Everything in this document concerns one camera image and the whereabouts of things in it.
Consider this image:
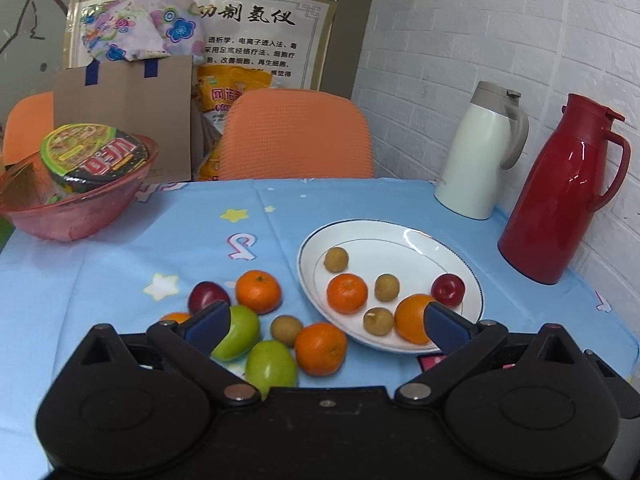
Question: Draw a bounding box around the green apple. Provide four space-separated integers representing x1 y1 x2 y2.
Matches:
245 340 297 398
212 304 260 362

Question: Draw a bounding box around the dark red plum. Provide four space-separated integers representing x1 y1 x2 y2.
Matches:
188 281 231 314

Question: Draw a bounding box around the tangerine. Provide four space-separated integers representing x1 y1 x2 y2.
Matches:
294 322 347 377
326 273 368 315
235 270 282 315

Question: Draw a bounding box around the small orange behind finger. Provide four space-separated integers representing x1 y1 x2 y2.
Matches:
160 312 191 324

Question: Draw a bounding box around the red plum in plate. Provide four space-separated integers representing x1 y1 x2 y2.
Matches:
431 273 466 308

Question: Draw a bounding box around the large orange in plate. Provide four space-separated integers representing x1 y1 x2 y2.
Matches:
394 294 434 346

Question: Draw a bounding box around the tangerine on table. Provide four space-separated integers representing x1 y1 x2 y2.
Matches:
235 270 282 315

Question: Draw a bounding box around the tangerine in plate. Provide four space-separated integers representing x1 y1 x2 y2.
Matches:
326 273 368 315

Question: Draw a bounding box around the white porcelain plate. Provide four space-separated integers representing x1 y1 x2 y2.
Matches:
297 220 485 356

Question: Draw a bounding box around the red thermos jug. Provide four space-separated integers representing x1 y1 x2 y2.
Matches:
498 93 631 285

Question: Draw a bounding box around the white thermos jug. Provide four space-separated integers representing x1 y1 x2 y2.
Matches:
434 80 529 220

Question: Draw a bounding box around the instant noodle cup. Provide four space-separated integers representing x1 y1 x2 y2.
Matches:
39 124 149 193

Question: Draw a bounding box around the orange chair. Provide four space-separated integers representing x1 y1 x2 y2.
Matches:
218 89 374 181
2 91 54 166

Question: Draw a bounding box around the brown cardboard box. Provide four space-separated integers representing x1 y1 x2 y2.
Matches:
53 55 193 183

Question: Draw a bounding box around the yellow snack bag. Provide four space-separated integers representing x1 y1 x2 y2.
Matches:
194 64 272 181

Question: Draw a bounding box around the floral cloth bundle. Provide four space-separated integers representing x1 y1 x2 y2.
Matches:
81 0 206 65

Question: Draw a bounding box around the framed chinese text poster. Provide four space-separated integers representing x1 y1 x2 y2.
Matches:
64 0 333 89

